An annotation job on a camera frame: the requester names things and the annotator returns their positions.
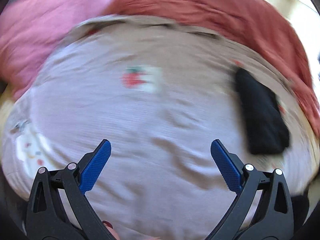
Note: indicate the lilac strawberry print blanket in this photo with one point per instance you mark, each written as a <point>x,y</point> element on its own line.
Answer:
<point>150,130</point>

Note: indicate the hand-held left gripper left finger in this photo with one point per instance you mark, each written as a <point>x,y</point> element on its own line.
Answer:
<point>96,166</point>

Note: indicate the pink quilted blanket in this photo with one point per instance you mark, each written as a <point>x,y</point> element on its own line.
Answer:
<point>37,35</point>

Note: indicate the person's left hand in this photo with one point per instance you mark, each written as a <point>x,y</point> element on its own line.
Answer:
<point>111,230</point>

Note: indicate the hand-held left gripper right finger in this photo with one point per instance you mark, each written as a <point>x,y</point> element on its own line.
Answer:
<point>225,166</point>

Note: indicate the coral red duvet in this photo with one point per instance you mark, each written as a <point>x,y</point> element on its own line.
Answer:
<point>225,12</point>

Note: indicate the black sweater with orange cuffs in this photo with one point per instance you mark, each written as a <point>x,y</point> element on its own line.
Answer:
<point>262,115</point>

